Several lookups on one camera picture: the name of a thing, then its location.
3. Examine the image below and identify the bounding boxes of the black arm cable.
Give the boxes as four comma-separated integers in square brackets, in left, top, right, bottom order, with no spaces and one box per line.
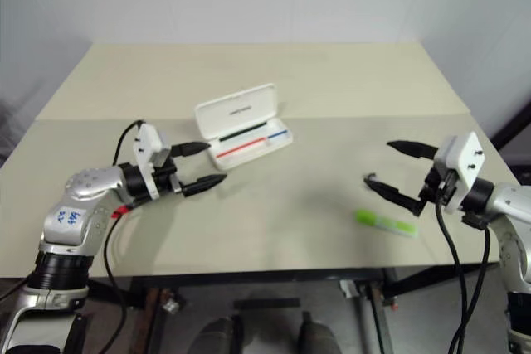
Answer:
[435,194,474,354]
[455,211,493,354]
[103,120,144,354]

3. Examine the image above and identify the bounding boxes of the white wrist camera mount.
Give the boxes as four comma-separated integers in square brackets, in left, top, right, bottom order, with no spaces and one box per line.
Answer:
[433,130,485,212]
[132,122,172,201]

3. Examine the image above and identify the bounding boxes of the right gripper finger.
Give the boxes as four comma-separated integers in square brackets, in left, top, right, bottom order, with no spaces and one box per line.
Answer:
[386,139,439,161]
[363,177,426,217]

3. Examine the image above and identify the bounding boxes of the red and blue pen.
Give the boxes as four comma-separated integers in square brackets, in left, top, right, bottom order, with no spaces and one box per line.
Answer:
[214,129,290,158]

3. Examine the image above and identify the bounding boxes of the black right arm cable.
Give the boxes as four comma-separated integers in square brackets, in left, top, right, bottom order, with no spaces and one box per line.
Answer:
[435,194,474,354]
[455,211,493,354]

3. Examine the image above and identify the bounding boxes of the small metal bracket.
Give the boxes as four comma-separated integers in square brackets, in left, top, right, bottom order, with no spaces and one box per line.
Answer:
[163,291,184,314]

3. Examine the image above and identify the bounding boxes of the rusty brown metal leg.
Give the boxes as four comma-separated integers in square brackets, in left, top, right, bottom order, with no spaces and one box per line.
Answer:
[135,287,162,354]

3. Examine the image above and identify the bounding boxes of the black metal table frame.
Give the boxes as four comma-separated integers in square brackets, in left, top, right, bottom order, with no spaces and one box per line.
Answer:
[85,264,511,354]

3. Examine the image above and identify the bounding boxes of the dark rounded shape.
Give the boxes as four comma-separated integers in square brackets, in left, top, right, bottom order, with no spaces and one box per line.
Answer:
[297,311,342,354]

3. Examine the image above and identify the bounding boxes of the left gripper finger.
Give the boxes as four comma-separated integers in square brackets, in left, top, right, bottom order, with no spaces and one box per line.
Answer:
[172,141,212,159]
[181,173,229,199]

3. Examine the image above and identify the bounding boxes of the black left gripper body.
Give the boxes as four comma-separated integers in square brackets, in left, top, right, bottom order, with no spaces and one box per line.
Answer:
[153,158,184,197]

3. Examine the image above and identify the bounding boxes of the dark metal frame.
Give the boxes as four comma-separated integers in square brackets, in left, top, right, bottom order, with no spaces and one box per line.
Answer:
[490,90,531,172]

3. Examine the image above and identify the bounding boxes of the white plastic pencil case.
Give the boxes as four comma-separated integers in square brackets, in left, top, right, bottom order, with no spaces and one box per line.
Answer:
[193,82,295,172]

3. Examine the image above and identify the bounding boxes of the green marker pen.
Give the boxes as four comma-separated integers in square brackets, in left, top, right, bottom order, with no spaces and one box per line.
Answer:
[355,209,417,240]

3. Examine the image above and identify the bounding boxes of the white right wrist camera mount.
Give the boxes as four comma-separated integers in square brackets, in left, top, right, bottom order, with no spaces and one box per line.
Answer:
[433,130,485,212]

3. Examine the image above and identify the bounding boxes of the white plastic bracket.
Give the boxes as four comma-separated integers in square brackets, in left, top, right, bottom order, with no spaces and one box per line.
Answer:
[339,280,358,300]

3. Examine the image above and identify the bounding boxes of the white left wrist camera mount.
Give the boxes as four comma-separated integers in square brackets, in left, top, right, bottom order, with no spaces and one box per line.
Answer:
[132,122,172,201]

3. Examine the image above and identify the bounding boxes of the black pen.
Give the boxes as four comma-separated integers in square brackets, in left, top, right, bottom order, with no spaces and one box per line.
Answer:
[218,122,270,141]

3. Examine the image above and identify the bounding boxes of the grey metal pole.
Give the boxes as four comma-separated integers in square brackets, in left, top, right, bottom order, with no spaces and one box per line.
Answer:
[358,298,377,354]

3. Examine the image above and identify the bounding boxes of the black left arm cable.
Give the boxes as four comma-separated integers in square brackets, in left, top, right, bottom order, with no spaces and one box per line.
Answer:
[103,120,144,354]

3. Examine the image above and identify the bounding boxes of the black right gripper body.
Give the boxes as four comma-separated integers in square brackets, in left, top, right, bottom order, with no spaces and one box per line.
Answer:
[419,165,454,206]

